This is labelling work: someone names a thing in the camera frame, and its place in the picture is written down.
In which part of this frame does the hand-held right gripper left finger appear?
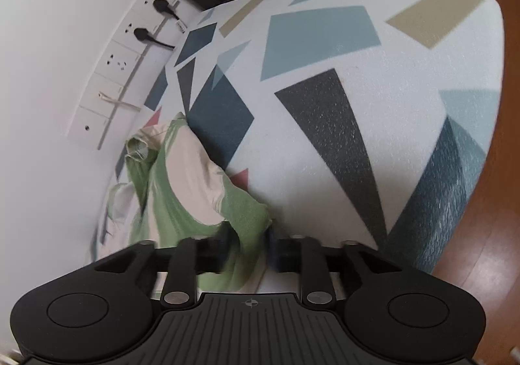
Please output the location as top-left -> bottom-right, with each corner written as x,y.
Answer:
87,224 -> 240,309

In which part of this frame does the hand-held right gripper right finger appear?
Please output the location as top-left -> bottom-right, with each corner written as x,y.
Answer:
266,228 -> 409,308

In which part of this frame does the green and white patterned shirt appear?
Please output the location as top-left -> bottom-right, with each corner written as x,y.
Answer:
87,111 -> 274,293

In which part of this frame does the geometric patterned table mat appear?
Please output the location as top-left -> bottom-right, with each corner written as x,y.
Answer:
91,0 -> 504,292

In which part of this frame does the black power plug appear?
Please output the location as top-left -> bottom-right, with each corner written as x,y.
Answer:
133,27 -> 176,50
152,0 -> 182,21

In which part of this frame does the white network cable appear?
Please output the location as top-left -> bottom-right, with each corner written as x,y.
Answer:
98,90 -> 141,111

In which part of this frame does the white wall plate with hole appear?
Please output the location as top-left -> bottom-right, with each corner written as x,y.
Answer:
65,105 -> 113,151

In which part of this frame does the white network wall plate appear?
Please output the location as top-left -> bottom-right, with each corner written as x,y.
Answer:
79,72 -> 125,120

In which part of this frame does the white empty wall socket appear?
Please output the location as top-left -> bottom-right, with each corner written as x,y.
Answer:
95,40 -> 144,86

